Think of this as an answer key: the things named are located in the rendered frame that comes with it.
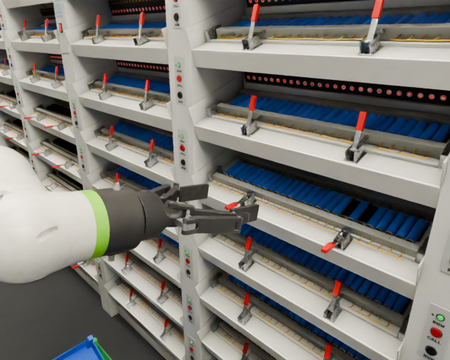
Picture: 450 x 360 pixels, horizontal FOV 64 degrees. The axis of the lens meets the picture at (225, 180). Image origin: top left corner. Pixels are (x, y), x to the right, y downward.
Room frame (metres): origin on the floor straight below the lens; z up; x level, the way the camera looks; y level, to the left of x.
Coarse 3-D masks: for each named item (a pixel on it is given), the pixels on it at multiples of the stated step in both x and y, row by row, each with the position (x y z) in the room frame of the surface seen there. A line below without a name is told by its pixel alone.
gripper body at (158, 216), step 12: (144, 192) 0.48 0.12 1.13; (144, 204) 0.46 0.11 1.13; (156, 204) 0.47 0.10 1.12; (144, 216) 0.45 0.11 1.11; (156, 216) 0.46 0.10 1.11; (168, 216) 0.47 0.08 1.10; (180, 216) 0.48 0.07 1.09; (144, 228) 0.44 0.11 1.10; (156, 228) 0.46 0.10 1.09; (144, 240) 0.46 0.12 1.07
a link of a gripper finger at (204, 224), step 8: (192, 216) 0.47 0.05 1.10; (200, 216) 0.48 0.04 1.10; (208, 216) 0.48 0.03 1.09; (216, 216) 0.49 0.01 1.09; (224, 216) 0.49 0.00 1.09; (232, 216) 0.50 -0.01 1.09; (240, 216) 0.50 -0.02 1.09; (200, 224) 0.47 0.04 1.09; (208, 224) 0.47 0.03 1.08; (216, 224) 0.48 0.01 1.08; (224, 224) 0.48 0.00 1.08; (232, 224) 0.49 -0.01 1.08; (184, 232) 0.45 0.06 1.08; (192, 232) 0.46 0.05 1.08; (200, 232) 0.47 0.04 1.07; (208, 232) 0.47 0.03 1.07; (216, 232) 0.48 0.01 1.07; (224, 232) 0.48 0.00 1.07; (232, 232) 0.49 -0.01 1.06
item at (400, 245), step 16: (224, 176) 0.95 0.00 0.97; (256, 192) 0.85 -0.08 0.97; (272, 192) 0.83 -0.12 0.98; (272, 208) 0.80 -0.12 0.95; (288, 208) 0.79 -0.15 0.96; (304, 208) 0.75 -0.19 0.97; (336, 224) 0.69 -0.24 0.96; (352, 224) 0.67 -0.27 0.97; (384, 240) 0.62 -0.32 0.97; (400, 240) 0.61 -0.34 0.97; (400, 256) 0.58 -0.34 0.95
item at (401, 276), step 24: (216, 168) 0.99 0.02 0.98; (216, 192) 0.92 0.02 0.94; (336, 192) 0.82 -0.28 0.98; (264, 216) 0.78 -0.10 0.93; (288, 216) 0.77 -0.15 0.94; (288, 240) 0.74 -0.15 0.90; (312, 240) 0.68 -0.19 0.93; (336, 264) 0.65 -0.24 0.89; (360, 264) 0.60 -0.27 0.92; (384, 264) 0.58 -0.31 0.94; (408, 264) 0.57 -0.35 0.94; (408, 288) 0.54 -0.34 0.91
